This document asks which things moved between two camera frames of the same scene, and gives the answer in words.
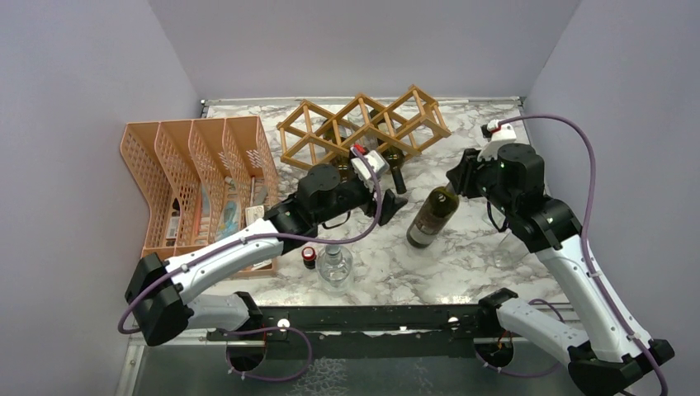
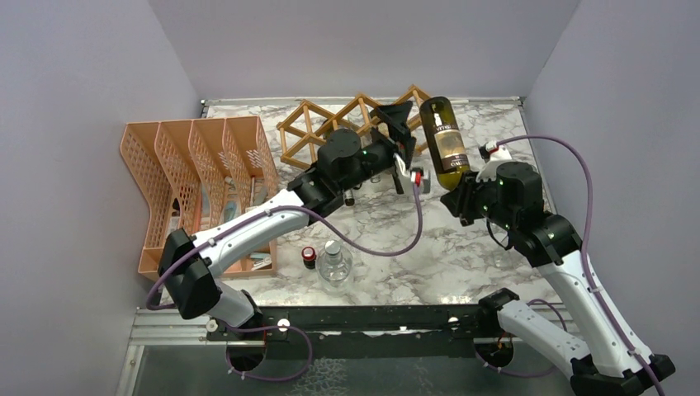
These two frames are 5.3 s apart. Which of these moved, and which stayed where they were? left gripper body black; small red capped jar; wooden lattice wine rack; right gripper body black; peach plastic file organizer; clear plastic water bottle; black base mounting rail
Moved: right gripper body black; left gripper body black
Stayed: wooden lattice wine rack; small red capped jar; peach plastic file organizer; clear plastic water bottle; black base mounting rail
